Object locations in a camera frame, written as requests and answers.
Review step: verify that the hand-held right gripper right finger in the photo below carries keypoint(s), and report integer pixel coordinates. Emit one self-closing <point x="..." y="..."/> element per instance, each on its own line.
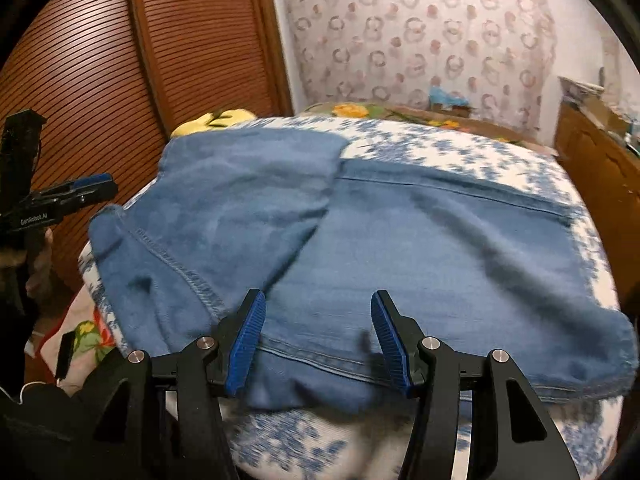
<point x="392" y="345"/>

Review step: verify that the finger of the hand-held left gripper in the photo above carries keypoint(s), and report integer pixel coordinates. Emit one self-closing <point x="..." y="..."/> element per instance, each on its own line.
<point x="97" y="195"/>
<point x="95" y="181"/>

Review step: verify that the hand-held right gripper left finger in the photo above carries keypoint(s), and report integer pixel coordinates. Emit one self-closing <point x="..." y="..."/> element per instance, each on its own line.
<point x="245" y="345"/>

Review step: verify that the blue denim pants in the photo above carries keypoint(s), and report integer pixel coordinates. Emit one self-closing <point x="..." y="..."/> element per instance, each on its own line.
<point x="400" y="240"/>

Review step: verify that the person's left hand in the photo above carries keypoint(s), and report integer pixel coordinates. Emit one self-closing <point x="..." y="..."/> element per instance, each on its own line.
<point x="42" y="270"/>

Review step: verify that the wooden louvered wardrobe door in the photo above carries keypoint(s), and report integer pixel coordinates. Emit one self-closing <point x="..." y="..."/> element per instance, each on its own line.
<point x="210" y="35"/>
<point x="75" y="60"/>

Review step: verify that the yellow plush toy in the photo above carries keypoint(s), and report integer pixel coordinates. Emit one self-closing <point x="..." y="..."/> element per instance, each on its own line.
<point x="225" y="117"/>

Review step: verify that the blue floral bedsheet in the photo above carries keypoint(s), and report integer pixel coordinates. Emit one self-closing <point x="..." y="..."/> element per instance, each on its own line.
<point x="450" y="150"/>

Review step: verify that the colourful floral blanket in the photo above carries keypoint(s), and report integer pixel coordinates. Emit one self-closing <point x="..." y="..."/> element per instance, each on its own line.
<point x="350" y="109"/>

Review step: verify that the crumpled blue bag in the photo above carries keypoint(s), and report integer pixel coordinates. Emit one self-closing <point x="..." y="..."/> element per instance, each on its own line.
<point x="447" y="95"/>

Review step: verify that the long wooden cabinet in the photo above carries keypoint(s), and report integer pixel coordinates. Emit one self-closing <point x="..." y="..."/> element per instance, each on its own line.
<point x="595" y="170"/>

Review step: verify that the open cardboard box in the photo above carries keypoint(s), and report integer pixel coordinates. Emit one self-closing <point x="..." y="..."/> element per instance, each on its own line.
<point x="607" y="112"/>

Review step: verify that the stack of newspapers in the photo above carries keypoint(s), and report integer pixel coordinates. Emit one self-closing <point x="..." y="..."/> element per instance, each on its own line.
<point x="580" y="89"/>

